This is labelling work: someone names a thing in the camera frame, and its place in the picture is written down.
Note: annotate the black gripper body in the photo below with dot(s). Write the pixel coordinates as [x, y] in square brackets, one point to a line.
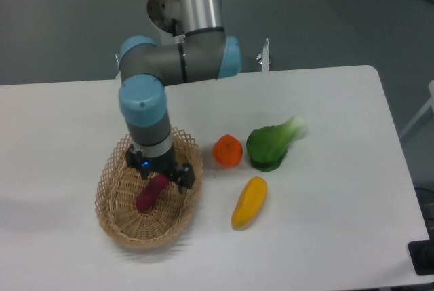
[164, 164]

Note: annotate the purple sweet potato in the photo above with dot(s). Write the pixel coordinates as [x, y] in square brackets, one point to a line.
[150, 194]

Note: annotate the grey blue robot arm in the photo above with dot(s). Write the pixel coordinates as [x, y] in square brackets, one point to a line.
[204, 52]

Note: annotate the woven wicker basket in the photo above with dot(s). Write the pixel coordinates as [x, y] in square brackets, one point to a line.
[147, 211]

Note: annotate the orange tangerine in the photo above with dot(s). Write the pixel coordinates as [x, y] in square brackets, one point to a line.
[227, 151]

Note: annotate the yellow mango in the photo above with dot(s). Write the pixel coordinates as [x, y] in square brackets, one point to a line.
[250, 203]

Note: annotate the green bok choy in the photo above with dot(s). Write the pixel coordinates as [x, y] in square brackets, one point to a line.
[268, 146]

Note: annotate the black box at table edge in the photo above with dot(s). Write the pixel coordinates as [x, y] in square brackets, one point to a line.
[421, 253]

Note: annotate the white metal base frame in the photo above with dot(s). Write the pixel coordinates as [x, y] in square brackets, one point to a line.
[263, 59]

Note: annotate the white frame at right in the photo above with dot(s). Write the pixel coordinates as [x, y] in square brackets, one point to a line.
[419, 119]

